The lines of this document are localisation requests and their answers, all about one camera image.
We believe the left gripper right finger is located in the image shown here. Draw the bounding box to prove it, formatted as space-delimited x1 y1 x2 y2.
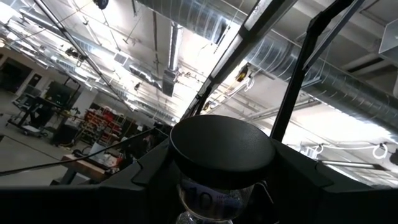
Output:
248 139 374 224

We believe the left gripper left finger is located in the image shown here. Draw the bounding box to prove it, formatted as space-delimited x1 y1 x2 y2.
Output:
102 138 181 224

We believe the black overhead camera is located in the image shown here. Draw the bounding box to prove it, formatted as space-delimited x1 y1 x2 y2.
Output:
92 0 110 11

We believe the red storage shelf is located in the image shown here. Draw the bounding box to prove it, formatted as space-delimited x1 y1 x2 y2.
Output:
77 107 134 147

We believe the wooden background table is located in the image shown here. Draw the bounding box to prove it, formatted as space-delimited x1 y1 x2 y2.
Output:
58 154 121 185

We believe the white ring lamp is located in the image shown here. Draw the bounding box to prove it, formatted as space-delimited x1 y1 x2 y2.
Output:
372 142 389 160

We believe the background equipment cart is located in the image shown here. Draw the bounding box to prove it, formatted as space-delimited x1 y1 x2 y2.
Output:
9 79 81 138

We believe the black aluminium rig frame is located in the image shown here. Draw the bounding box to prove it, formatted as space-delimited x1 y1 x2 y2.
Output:
269 0 366 142

